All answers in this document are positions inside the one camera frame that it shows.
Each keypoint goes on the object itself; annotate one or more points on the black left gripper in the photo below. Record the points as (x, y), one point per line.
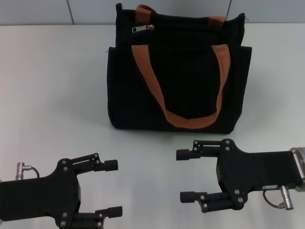
(35, 195)

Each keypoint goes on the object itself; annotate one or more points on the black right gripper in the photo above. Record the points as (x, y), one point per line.
(252, 171)

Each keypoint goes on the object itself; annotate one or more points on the silver metal zipper pull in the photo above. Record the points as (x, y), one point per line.
(142, 28)

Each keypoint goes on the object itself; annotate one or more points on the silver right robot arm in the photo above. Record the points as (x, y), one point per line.
(300, 159)

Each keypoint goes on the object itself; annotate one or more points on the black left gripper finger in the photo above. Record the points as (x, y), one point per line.
(112, 211)
(107, 165)

